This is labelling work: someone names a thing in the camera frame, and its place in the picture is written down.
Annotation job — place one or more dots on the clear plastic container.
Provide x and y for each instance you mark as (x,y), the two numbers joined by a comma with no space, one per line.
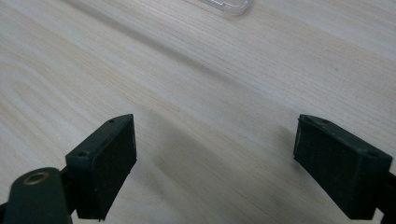
(230,6)

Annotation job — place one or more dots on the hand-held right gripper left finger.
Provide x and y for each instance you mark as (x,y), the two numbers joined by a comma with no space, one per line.
(102,174)

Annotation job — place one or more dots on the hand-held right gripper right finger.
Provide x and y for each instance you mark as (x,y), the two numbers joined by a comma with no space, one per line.
(336,168)

